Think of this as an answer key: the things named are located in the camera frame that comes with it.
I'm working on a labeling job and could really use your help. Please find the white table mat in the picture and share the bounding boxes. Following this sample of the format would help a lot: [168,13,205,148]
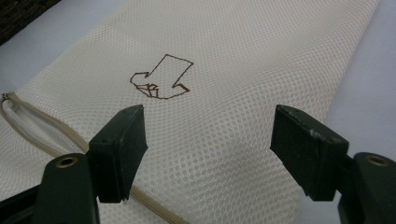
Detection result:
[0,0,396,224]

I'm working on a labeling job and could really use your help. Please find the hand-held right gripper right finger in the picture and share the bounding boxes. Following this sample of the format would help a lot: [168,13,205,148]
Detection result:
[269,104,350,203]

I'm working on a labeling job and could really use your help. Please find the cream cloth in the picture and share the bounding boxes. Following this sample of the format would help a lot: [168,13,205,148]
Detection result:
[0,0,381,224]

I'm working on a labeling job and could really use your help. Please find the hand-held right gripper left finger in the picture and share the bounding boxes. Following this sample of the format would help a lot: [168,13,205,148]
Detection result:
[87,104,149,204]

